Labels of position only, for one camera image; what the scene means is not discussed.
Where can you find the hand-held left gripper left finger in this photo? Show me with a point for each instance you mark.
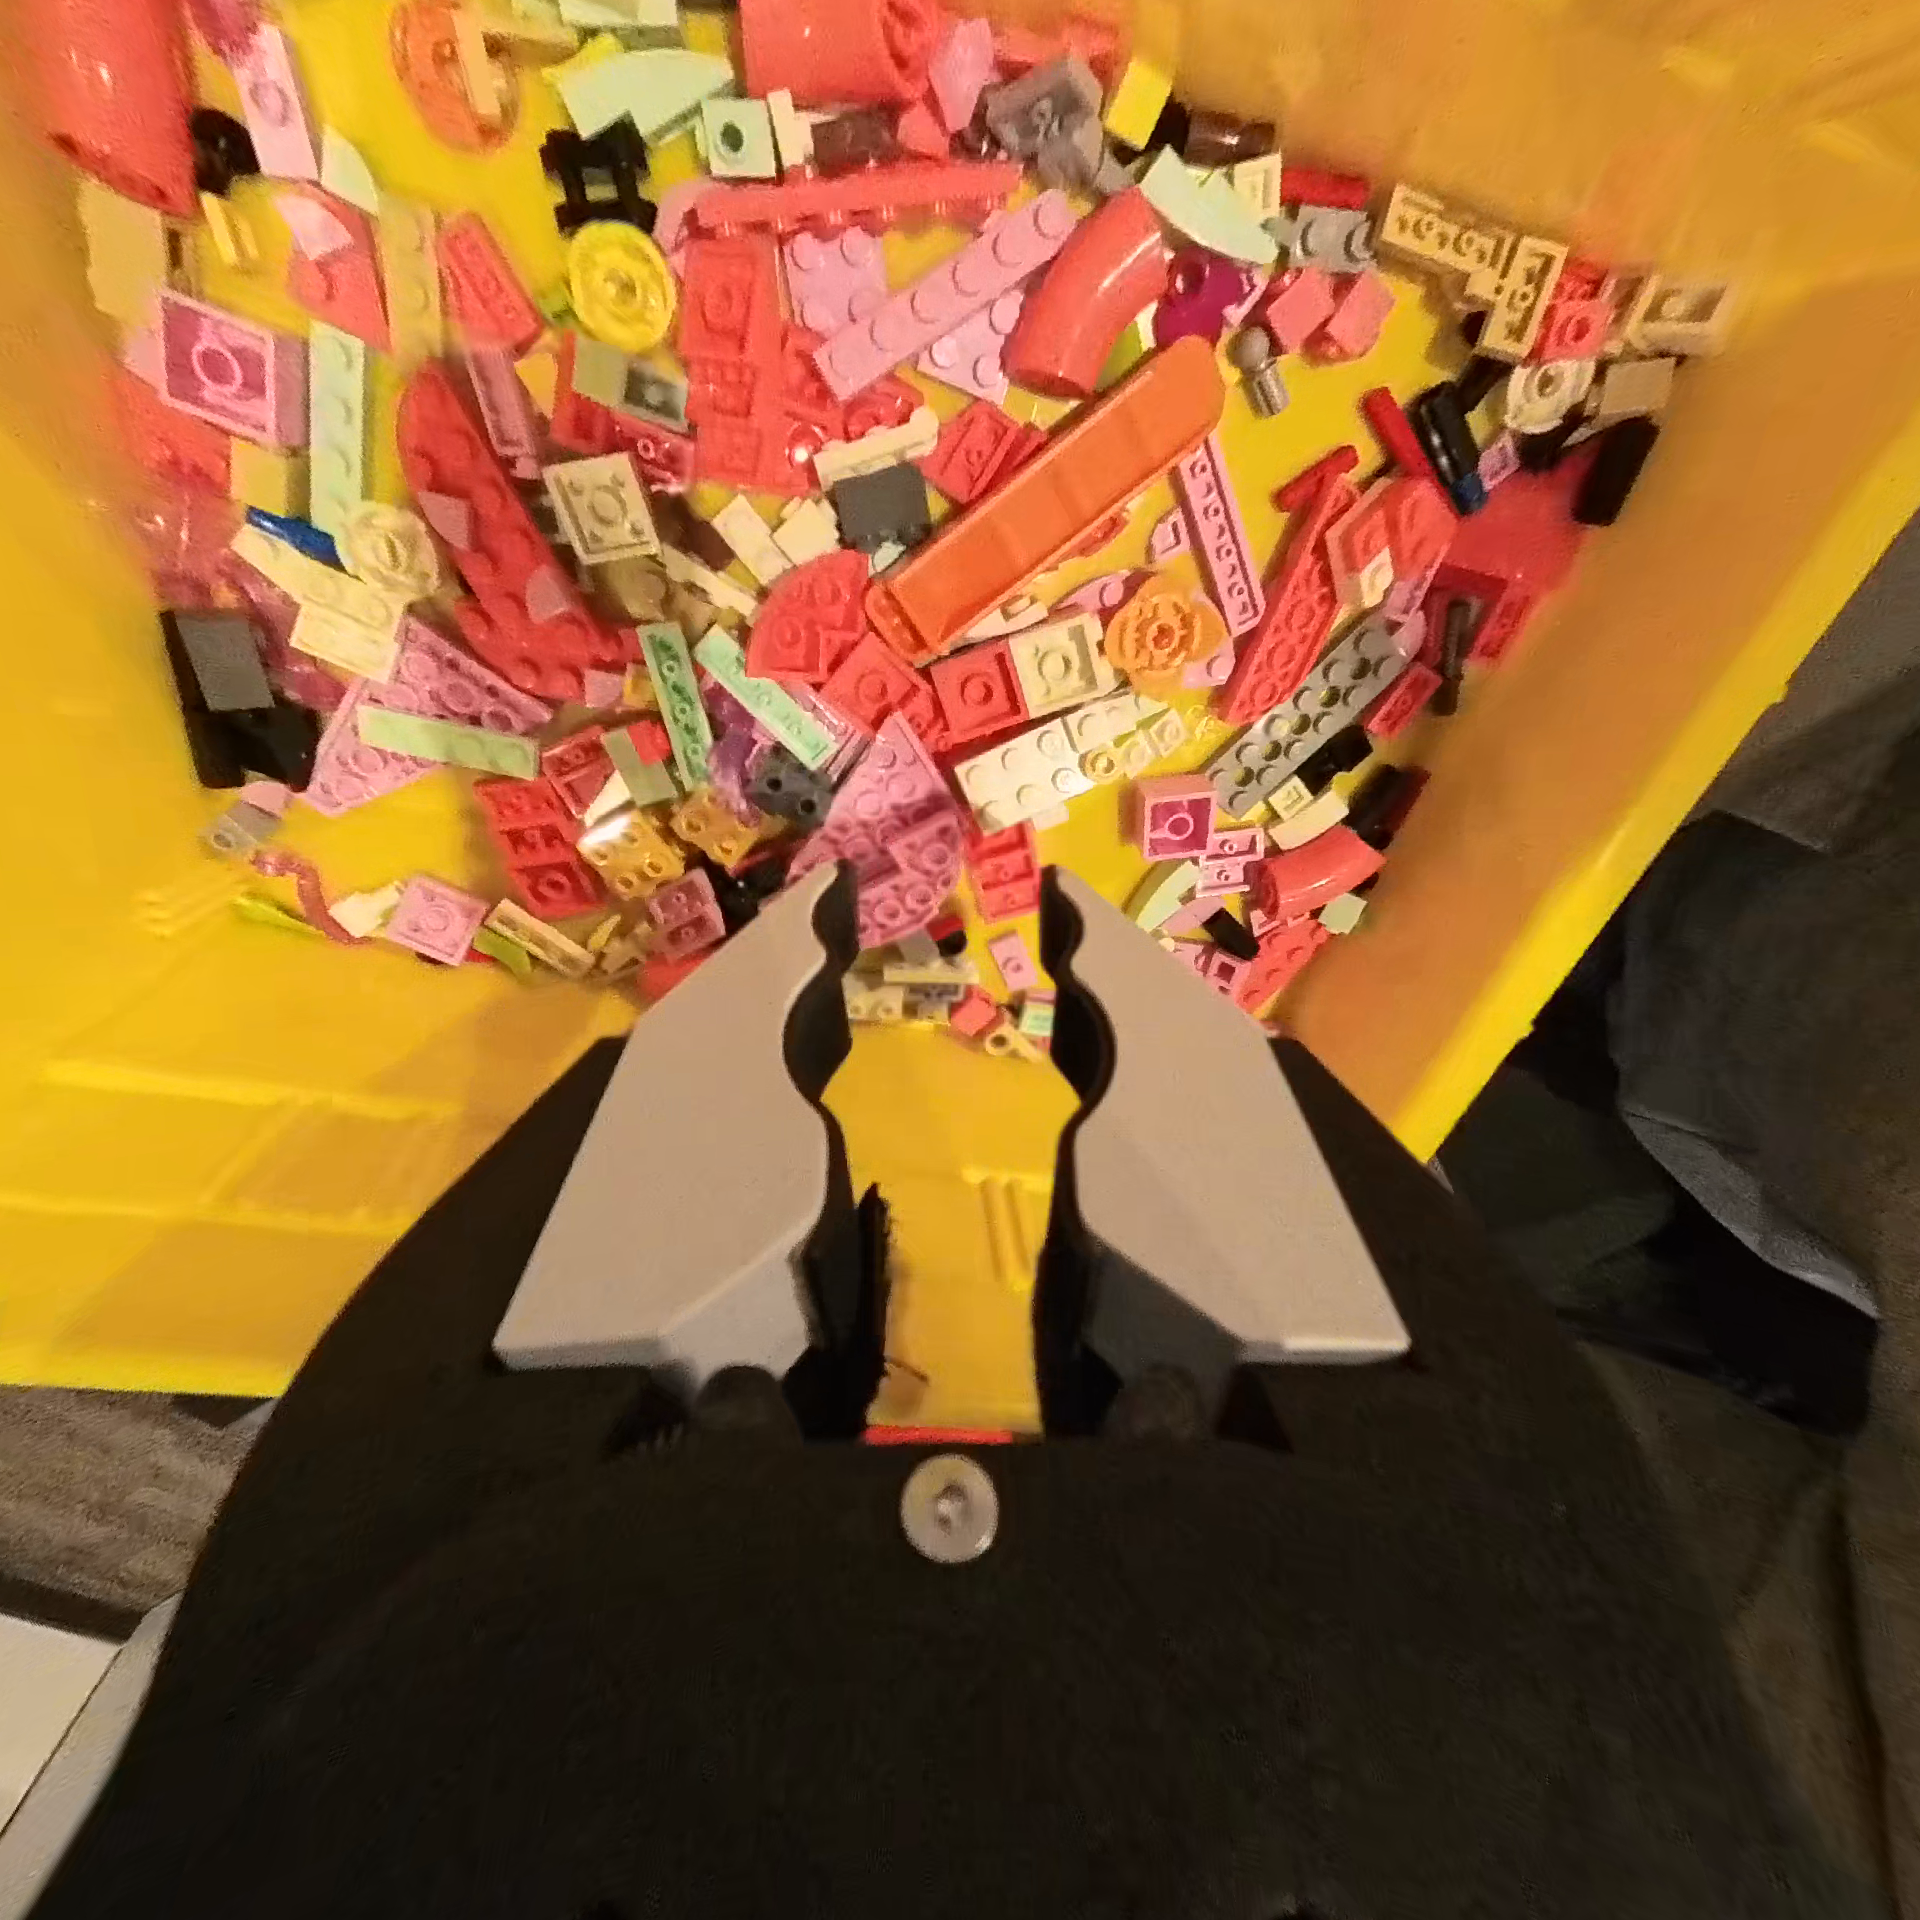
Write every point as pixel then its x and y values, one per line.
pixel 676 1185

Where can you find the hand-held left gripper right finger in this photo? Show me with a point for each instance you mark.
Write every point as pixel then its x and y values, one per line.
pixel 1215 1185

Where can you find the yellow plastic bin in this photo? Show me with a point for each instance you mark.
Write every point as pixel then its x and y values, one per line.
pixel 226 1172

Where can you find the pile of toy bricks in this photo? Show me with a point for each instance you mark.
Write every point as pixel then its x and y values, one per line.
pixel 780 346

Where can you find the orange brick separator tool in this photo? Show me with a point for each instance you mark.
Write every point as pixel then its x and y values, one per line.
pixel 1051 495

